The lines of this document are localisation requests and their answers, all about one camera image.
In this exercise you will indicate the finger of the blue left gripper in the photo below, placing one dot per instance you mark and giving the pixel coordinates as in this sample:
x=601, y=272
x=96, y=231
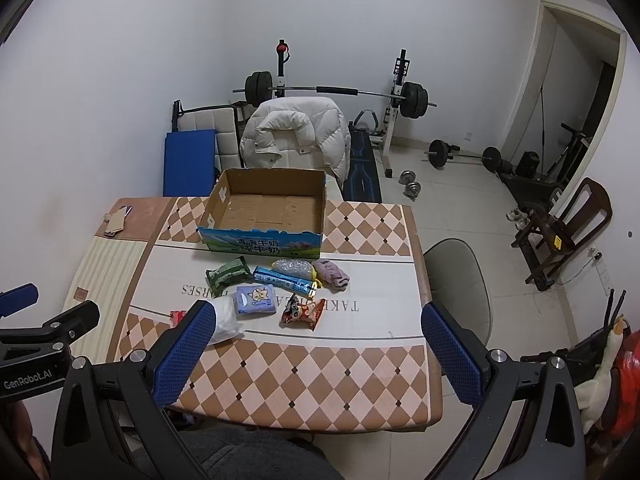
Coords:
x=17, y=299

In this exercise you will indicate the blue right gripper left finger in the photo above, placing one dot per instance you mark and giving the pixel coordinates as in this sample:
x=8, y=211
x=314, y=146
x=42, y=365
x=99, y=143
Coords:
x=178, y=350

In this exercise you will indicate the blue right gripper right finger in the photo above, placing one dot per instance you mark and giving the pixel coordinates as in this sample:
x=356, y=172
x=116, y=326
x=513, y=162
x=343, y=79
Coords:
x=461, y=355

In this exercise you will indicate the white plastic bag pack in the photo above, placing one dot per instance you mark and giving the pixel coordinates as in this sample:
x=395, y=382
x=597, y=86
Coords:
x=227, y=325

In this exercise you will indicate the blue cartoon tissue pack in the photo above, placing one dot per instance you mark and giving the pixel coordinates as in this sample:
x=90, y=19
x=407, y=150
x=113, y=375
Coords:
x=255, y=299

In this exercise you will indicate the green snack packet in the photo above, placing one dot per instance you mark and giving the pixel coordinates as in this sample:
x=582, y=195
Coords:
x=231, y=273

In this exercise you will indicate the orange red snack packet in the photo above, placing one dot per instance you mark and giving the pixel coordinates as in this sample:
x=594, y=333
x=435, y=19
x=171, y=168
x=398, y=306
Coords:
x=306, y=311

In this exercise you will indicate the purple cloth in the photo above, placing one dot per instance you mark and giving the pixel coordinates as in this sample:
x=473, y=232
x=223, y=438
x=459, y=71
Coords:
x=331, y=275

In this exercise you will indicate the grey round chair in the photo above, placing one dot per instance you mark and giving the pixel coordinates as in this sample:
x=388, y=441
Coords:
x=458, y=284

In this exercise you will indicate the cardboard scrap piece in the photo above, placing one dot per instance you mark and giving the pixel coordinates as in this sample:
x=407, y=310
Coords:
x=115, y=222

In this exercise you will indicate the plush goose toy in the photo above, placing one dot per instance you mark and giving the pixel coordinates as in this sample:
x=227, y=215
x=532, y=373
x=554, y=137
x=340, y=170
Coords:
x=592, y=395

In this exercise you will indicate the dark wooden chair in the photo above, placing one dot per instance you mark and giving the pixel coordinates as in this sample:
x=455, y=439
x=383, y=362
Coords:
x=547, y=242

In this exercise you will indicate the long blue snack packet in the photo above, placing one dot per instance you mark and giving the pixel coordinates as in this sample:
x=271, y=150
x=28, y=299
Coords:
x=299, y=286

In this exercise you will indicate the red plastic bag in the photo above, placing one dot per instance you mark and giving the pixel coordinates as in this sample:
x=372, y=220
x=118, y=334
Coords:
x=621, y=413

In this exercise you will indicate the black exercise bike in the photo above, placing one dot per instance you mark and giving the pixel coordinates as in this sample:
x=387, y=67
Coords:
x=542, y=192

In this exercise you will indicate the chrome dumbbell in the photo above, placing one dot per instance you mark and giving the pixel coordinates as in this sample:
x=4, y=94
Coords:
x=412, y=187

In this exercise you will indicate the open cardboard box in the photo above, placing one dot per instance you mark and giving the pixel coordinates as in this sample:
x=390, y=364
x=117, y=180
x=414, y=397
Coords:
x=266, y=212

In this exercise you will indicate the barbell on floor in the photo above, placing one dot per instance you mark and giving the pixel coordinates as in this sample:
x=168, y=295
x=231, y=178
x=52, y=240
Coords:
x=439, y=153

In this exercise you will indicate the white padded chair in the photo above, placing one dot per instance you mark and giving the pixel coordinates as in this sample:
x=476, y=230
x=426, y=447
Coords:
x=223, y=119

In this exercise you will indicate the barbell on rack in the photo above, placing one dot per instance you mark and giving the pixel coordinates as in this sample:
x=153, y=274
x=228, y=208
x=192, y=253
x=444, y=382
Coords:
x=412, y=101

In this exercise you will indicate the white puffer jacket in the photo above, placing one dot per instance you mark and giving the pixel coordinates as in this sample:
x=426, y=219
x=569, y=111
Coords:
x=298, y=132

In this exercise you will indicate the white weight bench rack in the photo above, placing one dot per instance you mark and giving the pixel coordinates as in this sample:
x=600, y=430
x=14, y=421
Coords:
x=382, y=135

